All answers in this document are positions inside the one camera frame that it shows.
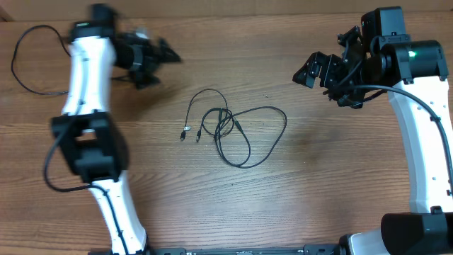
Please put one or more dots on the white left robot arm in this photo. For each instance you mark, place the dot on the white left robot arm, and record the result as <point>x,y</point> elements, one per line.
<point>90,141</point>

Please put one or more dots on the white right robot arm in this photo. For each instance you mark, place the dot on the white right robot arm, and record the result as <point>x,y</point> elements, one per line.
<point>381,58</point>

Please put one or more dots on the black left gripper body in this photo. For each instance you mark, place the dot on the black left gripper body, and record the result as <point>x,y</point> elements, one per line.
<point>136,59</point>

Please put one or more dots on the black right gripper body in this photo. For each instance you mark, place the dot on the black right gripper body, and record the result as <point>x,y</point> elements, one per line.
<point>334,75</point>

